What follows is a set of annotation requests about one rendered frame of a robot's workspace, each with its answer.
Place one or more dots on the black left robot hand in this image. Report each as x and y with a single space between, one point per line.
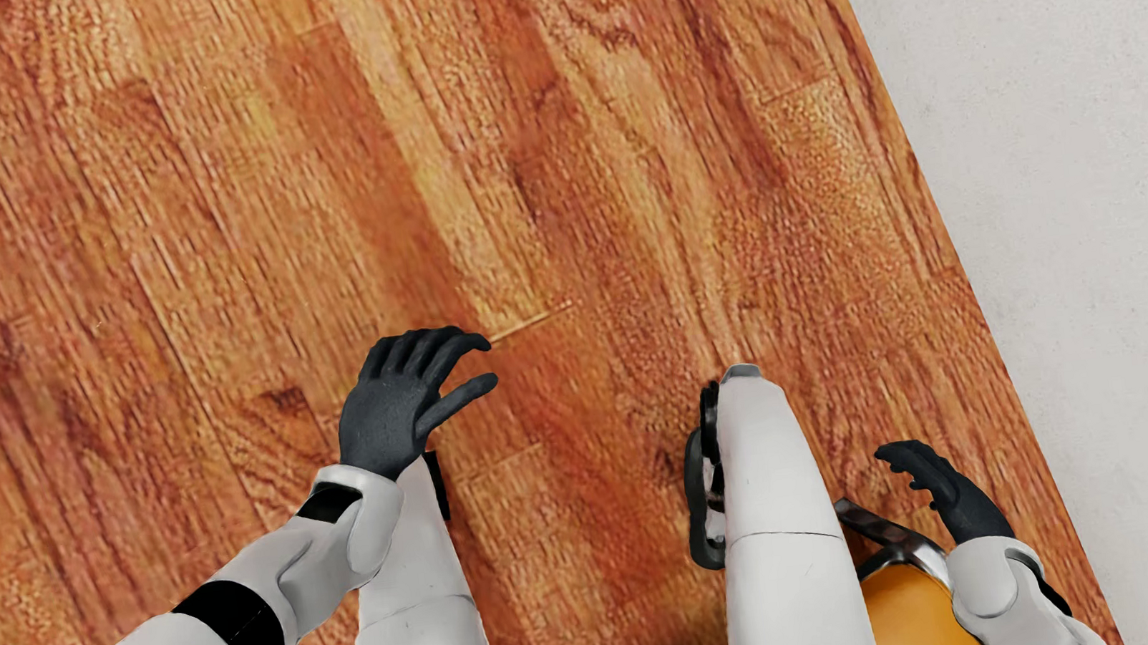
392 409

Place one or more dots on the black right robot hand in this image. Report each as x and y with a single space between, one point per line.
960 501

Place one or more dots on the white right robot leg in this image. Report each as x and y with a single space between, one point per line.
777 526

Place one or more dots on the white robot leg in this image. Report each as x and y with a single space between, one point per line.
420 622
777 526

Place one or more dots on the white left robot leg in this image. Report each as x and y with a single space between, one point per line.
420 622

